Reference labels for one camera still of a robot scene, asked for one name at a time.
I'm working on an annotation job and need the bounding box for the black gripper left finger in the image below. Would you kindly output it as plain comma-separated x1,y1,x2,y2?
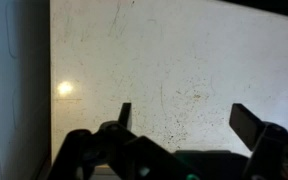
46,102,198,180

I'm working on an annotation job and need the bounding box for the grey embossed appliance side panel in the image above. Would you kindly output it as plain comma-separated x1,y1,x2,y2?
0,0,52,180

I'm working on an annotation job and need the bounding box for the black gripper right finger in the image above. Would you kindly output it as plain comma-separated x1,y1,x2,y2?
228,103,288,180

